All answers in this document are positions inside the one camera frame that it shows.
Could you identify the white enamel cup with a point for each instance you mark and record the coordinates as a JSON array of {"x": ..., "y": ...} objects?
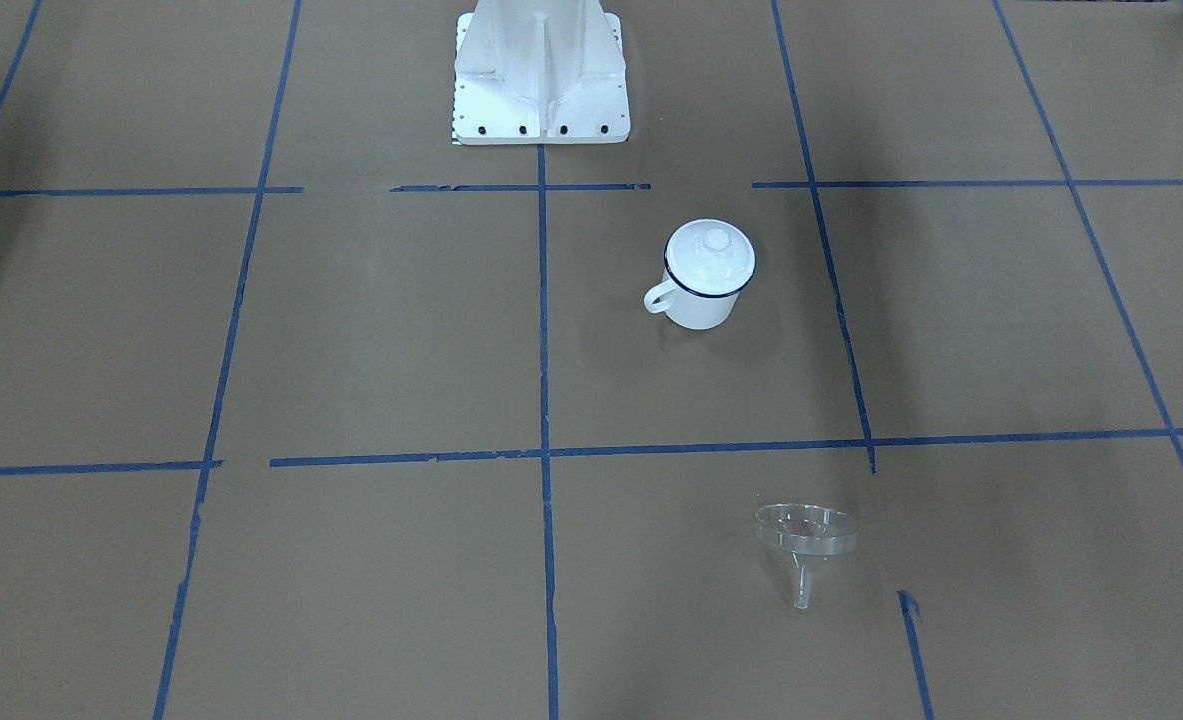
[{"x": 685, "y": 309}]

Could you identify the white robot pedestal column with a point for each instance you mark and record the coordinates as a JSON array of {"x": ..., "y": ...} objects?
[{"x": 528, "y": 72}]

